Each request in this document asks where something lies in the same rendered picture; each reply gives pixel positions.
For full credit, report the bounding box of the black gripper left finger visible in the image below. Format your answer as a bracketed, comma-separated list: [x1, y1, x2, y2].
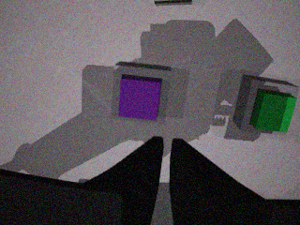
[0, 136, 164, 225]

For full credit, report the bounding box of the purple button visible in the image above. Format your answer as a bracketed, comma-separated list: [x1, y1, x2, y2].
[112, 61, 173, 124]

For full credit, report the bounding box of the green button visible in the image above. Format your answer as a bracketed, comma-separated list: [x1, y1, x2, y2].
[232, 74, 300, 135]

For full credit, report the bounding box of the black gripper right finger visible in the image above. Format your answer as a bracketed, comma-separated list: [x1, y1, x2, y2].
[169, 138, 300, 225]

